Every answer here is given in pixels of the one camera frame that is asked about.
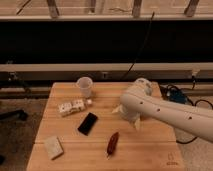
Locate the blue power adapter box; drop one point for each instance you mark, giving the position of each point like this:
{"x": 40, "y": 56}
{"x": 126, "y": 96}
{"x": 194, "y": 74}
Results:
{"x": 177, "y": 96}

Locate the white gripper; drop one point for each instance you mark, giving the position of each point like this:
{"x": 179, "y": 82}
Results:
{"x": 128, "y": 115}

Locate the black rectangular block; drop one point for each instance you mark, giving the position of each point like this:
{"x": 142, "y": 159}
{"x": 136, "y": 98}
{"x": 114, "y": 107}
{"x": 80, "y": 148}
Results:
{"x": 87, "y": 124}

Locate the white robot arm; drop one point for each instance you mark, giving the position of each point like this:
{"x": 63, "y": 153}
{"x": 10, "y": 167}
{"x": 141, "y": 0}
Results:
{"x": 137, "y": 100}

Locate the black chair base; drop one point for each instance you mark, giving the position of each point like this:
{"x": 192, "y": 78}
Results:
{"x": 22, "y": 115}

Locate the beige sponge block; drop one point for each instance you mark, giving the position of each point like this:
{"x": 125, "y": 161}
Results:
{"x": 53, "y": 147}

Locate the white plastic bottle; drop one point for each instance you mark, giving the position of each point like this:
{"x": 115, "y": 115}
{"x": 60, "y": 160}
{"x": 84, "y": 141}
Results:
{"x": 74, "y": 106}

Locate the clear plastic cup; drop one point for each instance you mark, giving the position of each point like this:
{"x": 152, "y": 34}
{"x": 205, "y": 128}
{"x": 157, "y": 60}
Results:
{"x": 85, "y": 85}

